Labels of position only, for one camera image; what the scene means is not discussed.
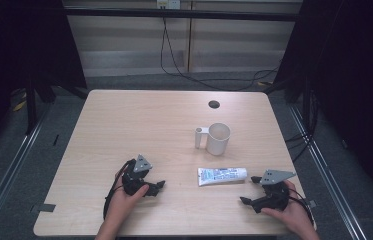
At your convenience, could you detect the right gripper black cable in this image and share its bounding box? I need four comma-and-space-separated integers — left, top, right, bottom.
286, 187, 316, 226

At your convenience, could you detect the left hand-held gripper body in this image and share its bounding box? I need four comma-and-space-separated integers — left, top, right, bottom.
121, 153, 154, 198

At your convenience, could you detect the black floor cable bundle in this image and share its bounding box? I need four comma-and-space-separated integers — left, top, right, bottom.
284, 88, 320, 164

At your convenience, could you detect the white wall socket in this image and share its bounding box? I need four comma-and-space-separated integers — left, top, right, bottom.
156, 0, 182, 10

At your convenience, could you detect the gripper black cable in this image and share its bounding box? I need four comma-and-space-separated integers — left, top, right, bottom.
286, 187, 316, 226
102, 159, 137, 221

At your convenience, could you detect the black curtain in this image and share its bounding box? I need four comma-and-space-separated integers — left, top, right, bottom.
0, 0, 88, 171
272, 0, 373, 204

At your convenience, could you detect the black horizontal bar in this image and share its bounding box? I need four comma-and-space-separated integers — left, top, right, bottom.
63, 7, 304, 23

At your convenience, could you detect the black metal stand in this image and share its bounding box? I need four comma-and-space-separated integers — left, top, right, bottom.
24, 78, 39, 136

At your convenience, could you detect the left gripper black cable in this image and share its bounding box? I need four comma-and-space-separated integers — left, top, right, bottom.
102, 159, 137, 221

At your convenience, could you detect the metal floor rail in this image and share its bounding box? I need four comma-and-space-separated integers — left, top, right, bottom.
287, 104, 370, 240
0, 104, 53, 240

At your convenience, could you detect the person's left hand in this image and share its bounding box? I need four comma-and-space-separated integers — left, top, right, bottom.
105, 168, 150, 221

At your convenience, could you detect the black wall cable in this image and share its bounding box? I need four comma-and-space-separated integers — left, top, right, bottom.
159, 7, 280, 92

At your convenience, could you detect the white cup with handle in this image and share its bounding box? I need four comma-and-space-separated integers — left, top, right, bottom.
194, 122, 232, 157

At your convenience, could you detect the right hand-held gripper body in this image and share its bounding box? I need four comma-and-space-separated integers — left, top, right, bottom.
251, 169, 297, 215

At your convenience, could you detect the yellow floor item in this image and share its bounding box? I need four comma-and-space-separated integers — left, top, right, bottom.
11, 92, 29, 113

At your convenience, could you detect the person's right hand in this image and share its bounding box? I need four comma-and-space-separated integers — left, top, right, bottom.
260, 180, 314, 233

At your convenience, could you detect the white toothpaste tube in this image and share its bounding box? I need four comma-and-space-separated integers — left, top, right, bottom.
197, 166, 249, 187

